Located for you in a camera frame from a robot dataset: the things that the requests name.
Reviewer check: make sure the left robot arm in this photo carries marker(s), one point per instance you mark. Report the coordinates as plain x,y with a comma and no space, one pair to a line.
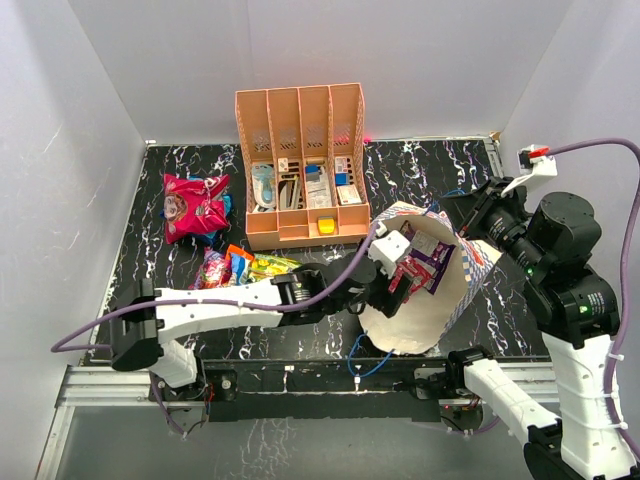
146,327

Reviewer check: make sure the light blue tape dispenser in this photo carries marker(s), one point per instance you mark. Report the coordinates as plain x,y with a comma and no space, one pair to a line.
263,181

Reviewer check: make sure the blue eraser block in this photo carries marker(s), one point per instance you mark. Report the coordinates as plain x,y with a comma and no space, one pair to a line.
313,173

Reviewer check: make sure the green snack packet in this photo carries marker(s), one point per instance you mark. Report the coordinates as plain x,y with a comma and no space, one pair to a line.
267,266

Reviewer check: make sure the yellow orange sticky notes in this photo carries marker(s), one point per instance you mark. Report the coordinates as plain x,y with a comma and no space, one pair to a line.
326,225

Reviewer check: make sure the orange desk organizer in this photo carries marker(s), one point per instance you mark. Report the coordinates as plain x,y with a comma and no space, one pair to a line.
291,128

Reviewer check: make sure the purple Fox's candy bag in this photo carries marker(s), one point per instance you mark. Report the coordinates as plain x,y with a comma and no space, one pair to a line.
214,272

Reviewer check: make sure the blue snack box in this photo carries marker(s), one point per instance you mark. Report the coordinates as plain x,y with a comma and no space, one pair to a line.
240,269

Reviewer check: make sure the small pink snack packet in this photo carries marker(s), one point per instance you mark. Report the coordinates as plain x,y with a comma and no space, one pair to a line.
417,273

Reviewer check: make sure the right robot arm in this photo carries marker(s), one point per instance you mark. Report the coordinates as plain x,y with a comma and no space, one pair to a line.
576,311

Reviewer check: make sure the purple snack packet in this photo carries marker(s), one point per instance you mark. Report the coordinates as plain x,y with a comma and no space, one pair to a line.
427,259

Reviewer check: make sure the pink red snack packet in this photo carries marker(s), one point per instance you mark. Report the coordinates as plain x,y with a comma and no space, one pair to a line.
192,205

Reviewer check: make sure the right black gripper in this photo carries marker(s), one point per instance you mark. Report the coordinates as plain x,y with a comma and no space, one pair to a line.
463,212

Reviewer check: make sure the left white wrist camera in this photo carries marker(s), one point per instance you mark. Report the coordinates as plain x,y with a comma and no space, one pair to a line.
387,249

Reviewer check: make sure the orange Fox's candy bag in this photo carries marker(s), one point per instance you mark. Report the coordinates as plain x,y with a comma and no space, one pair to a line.
236,250

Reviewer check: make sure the white red small box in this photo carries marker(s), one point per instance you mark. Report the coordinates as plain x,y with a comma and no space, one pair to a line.
348,195

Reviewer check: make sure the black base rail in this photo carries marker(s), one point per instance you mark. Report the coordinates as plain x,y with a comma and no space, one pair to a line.
400,388

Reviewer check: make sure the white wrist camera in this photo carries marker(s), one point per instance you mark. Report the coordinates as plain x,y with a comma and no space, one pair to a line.
536,166
387,249

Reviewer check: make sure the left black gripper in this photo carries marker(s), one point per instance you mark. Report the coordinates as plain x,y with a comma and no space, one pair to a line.
385,300

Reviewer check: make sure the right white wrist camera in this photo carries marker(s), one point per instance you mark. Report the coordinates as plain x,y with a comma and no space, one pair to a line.
536,166

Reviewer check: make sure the blue checkered paper bag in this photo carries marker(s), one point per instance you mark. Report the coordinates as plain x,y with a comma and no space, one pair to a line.
424,318

